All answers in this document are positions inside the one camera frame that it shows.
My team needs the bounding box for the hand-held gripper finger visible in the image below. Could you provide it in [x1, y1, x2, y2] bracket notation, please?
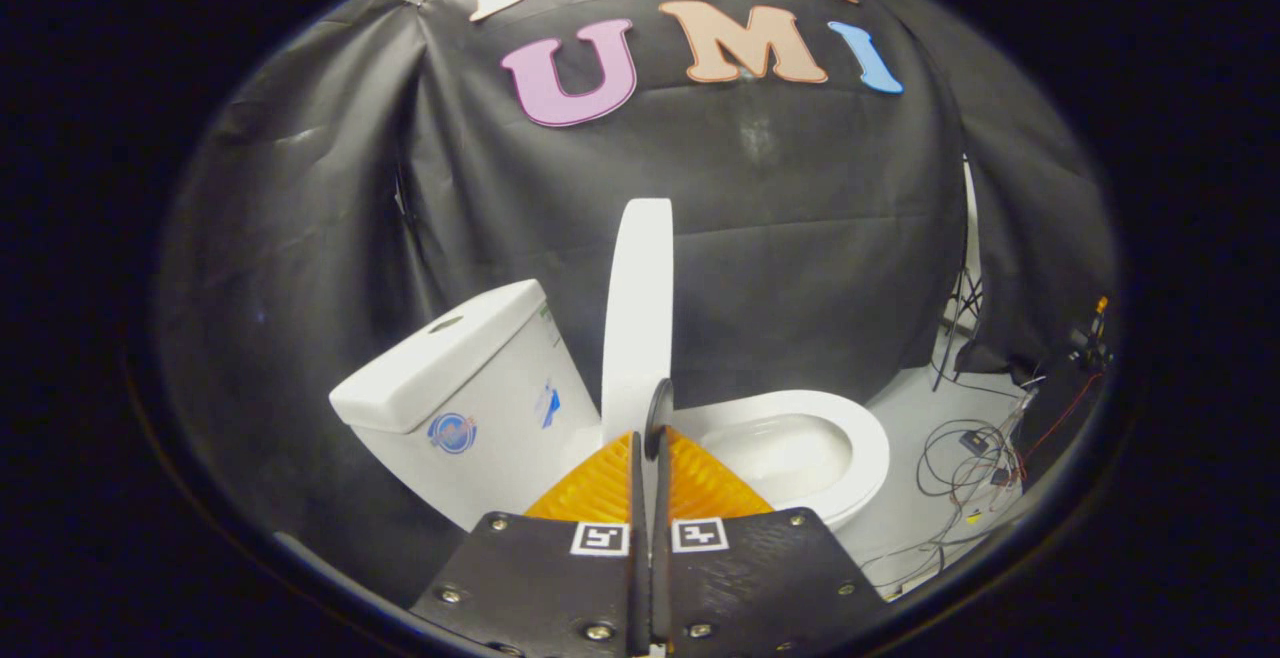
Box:
[410, 430, 649, 658]
[652, 426, 891, 658]

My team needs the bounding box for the black round lid tab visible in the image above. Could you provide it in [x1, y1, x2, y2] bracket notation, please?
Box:
[645, 378, 675, 461]

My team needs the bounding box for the white toilet lid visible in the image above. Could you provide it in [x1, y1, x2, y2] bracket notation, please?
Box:
[600, 198, 675, 449]

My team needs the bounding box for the white toilet seat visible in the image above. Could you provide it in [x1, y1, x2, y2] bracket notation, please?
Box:
[672, 390, 891, 521]

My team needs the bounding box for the white ceramic toilet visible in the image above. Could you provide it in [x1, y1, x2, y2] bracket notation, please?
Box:
[330, 279, 891, 534]

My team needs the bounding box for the black backdrop cloth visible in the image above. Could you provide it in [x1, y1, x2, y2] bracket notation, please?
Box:
[155, 0, 1116, 609]

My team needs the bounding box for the black tripod stand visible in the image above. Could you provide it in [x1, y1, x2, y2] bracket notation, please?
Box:
[930, 158, 986, 391]

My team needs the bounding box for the orange black hand-held device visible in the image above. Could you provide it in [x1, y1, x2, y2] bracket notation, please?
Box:
[1065, 296, 1116, 374]

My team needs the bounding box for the grey floor cable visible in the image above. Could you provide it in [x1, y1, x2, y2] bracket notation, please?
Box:
[860, 493, 1013, 591]

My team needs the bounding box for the red cable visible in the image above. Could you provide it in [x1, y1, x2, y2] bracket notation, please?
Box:
[1018, 371, 1103, 471]

